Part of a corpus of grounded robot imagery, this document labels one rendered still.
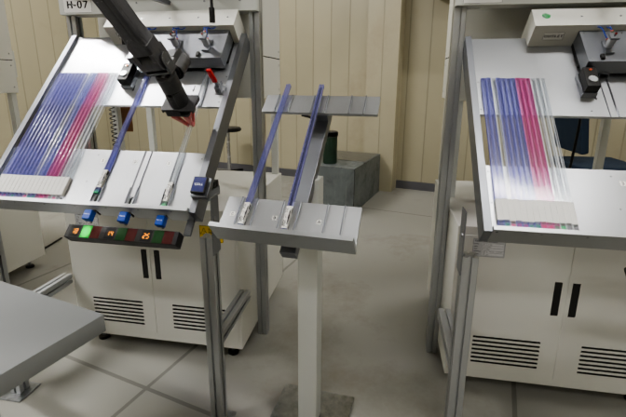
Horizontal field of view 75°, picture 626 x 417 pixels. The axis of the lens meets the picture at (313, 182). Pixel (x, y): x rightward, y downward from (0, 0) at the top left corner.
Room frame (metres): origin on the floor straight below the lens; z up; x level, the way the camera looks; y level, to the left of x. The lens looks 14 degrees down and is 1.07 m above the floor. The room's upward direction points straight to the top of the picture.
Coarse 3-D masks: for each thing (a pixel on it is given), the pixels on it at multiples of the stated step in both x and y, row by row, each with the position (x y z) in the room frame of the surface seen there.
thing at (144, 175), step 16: (80, 160) 1.26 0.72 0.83; (96, 160) 1.25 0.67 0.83; (128, 160) 1.23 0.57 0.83; (144, 160) 1.23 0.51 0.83; (160, 160) 1.22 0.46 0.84; (192, 160) 1.20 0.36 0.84; (0, 176) 1.25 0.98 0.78; (80, 176) 1.21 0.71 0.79; (96, 176) 1.21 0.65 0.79; (112, 176) 1.20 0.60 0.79; (128, 176) 1.19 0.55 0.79; (144, 176) 1.19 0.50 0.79; (160, 176) 1.18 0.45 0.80; (192, 176) 1.17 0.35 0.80; (80, 192) 1.17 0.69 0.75; (112, 192) 1.16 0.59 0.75; (128, 192) 1.14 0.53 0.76; (144, 192) 1.15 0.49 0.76; (160, 192) 1.14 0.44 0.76; (176, 192) 1.13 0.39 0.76
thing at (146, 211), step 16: (16, 208) 1.21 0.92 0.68; (32, 208) 1.19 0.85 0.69; (48, 208) 1.18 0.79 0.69; (64, 208) 1.16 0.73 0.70; (80, 208) 1.14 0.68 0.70; (96, 208) 1.13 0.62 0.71; (112, 208) 1.12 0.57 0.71; (128, 208) 1.10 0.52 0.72; (144, 208) 1.09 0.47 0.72; (160, 208) 1.08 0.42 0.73; (176, 208) 1.07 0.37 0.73
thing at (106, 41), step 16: (80, 48) 1.63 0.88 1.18; (96, 48) 1.61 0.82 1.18; (112, 48) 1.60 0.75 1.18; (64, 64) 1.58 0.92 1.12; (80, 64) 1.56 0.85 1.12; (96, 64) 1.55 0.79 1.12; (112, 64) 1.54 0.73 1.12; (192, 80) 1.44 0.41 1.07; (208, 80) 1.43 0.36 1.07; (224, 80) 1.42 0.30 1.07; (112, 96) 1.43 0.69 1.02; (128, 96) 1.42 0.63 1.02; (144, 96) 1.41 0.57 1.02; (160, 96) 1.40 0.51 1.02; (208, 96) 1.38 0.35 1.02
